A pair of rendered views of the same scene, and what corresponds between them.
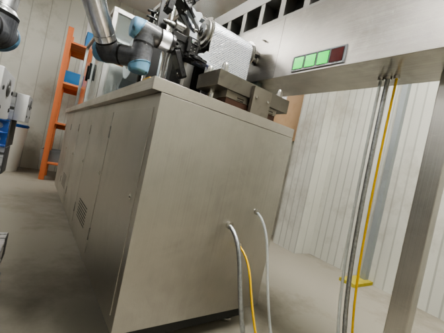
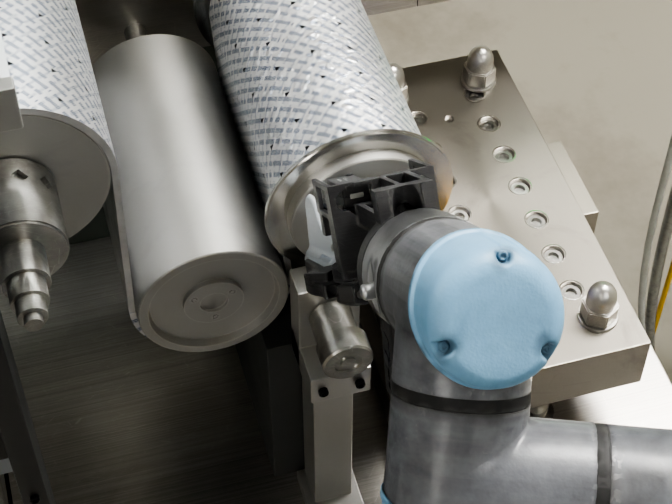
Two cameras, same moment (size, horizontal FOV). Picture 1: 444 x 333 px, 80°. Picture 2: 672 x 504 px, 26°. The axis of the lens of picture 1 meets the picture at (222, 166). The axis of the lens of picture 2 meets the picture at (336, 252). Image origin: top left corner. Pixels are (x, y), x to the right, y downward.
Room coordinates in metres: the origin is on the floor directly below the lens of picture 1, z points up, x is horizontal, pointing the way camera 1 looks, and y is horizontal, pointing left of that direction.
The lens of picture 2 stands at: (0.97, 0.90, 2.07)
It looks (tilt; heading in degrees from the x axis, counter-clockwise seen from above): 50 degrees down; 291
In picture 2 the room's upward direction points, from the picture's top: straight up
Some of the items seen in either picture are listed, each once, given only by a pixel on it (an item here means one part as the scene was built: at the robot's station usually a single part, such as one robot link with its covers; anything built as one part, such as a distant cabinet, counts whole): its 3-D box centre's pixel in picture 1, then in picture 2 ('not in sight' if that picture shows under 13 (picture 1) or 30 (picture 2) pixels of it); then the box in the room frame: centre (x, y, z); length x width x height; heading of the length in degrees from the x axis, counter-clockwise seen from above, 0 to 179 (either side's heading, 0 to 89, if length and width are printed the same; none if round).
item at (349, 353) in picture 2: not in sight; (344, 353); (1.19, 0.29, 1.18); 0.04 x 0.02 x 0.04; 37
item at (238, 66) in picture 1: (227, 71); not in sight; (1.23, 0.07, 1.11); 0.23 x 0.01 x 0.18; 127
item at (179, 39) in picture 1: (183, 47); not in sight; (1.09, 0.26, 1.12); 0.12 x 0.08 x 0.09; 127
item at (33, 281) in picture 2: (168, 22); (27, 289); (1.36, 0.42, 1.33); 0.06 x 0.03 x 0.03; 127
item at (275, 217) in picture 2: (205, 33); (359, 201); (1.21, 0.20, 1.25); 0.15 x 0.01 x 0.15; 37
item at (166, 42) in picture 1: (164, 41); not in sight; (1.05, 0.32, 1.11); 0.08 x 0.05 x 0.08; 37
